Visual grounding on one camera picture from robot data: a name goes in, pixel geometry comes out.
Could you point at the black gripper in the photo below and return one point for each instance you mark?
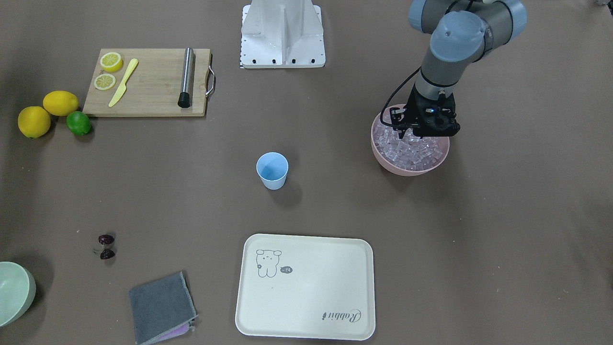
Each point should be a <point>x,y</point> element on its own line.
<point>415,109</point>

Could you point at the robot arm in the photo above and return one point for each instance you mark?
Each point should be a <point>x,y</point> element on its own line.
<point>462,32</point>

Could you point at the pile of clear ice cubes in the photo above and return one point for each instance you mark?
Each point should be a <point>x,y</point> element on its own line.
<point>407,151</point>

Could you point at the light blue plastic cup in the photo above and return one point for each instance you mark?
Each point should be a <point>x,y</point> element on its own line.
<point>272,168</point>

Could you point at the pink bowl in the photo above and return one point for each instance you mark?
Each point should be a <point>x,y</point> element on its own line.
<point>407,167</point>

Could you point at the cream rabbit tray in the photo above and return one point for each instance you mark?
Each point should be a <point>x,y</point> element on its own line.
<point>294,286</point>

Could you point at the steel muddler black tip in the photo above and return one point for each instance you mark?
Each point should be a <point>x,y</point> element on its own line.
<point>185,96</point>

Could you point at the wooden cutting board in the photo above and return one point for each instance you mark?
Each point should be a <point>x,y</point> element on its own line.
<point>154,87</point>

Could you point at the yellow plastic knife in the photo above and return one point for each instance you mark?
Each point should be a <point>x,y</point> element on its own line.
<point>122,87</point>

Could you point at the lemon half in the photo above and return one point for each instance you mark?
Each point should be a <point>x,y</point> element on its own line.
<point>111,62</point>

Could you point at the lemon slice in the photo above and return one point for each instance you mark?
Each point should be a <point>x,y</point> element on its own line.
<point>104,82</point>

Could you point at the grey folded cloth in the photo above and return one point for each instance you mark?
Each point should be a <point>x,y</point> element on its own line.
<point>161,309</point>

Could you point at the green lime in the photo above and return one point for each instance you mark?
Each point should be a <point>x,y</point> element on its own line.
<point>79,123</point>

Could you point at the yellow lemon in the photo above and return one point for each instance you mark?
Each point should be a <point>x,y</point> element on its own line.
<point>60,103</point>
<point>34,121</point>

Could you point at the mint green bowl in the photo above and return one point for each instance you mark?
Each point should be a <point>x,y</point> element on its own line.
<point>17,291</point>

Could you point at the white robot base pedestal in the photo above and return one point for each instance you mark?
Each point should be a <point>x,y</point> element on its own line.
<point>282,34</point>

